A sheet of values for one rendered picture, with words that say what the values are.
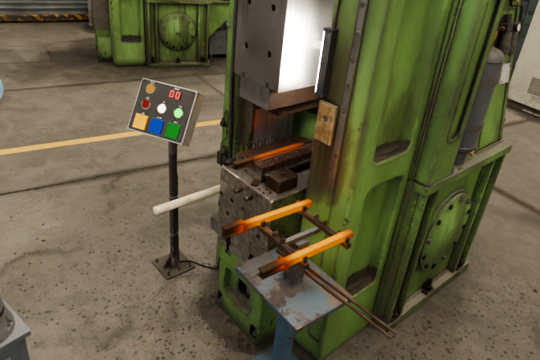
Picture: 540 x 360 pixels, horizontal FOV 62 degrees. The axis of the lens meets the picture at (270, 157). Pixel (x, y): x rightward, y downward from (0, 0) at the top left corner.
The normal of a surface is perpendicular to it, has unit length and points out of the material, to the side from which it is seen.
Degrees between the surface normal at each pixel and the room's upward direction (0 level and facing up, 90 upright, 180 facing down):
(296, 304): 0
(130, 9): 90
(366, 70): 90
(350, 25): 90
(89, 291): 0
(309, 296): 0
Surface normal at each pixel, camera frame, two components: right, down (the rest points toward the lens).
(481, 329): 0.09, -0.88
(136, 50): 0.40, 0.45
